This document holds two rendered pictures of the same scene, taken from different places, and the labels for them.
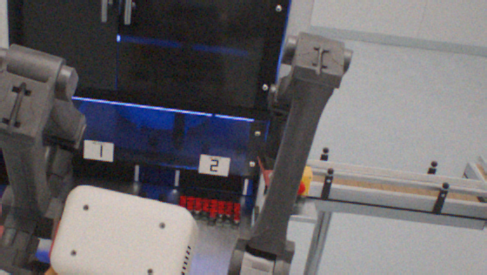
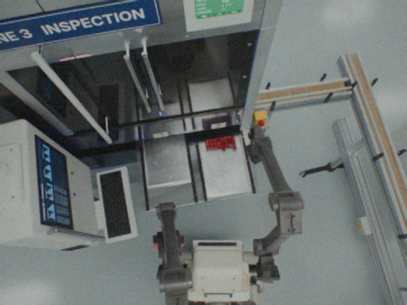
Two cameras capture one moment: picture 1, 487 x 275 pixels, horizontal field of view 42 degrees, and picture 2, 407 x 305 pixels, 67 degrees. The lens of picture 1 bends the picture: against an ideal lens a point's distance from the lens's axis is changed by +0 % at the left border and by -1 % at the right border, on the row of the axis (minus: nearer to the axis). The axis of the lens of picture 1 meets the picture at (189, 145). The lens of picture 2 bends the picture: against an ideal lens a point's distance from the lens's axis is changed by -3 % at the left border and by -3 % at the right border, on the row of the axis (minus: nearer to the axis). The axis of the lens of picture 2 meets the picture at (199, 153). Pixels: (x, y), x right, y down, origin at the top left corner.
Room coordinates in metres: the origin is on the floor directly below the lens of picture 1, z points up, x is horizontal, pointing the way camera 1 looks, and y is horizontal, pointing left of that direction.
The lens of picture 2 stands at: (0.88, 0.09, 2.70)
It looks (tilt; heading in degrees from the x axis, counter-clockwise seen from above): 71 degrees down; 357
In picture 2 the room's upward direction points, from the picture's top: 7 degrees counter-clockwise
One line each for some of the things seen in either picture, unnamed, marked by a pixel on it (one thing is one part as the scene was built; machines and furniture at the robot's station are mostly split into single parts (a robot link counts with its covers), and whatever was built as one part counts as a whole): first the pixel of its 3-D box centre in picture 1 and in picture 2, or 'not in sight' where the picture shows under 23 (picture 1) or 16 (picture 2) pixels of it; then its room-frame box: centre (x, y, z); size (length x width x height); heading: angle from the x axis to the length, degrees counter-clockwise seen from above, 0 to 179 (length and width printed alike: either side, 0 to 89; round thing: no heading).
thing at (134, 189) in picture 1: (90, 202); (165, 156); (1.51, 0.26, 0.90); 0.34 x 0.26 x 0.04; 179
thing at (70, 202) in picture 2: not in sight; (50, 195); (1.32, 0.84, 1.19); 0.50 x 0.19 x 0.78; 3
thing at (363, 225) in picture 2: not in sight; (363, 226); (0.89, -0.95, 0.50); 0.12 x 0.05 x 0.09; 179
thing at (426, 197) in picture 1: (378, 186); (296, 94); (1.75, -0.62, 0.92); 0.69 x 0.16 x 0.16; 89
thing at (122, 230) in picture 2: not in sight; (114, 202); (1.30, 0.62, 0.82); 0.40 x 0.14 x 0.02; 3
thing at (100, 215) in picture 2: not in sight; (110, 205); (1.30, 0.66, 0.79); 0.45 x 0.28 x 0.03; 3
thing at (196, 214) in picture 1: (208, 216); (221, 147); (1.50, -0.08, 0.90); 0.18 x 0.02 x 0.05; 88
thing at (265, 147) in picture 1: (276, 146); (256, 151); (1.33, -0.21, 1.25); 0.10 x 0.07 x 0.07; 12
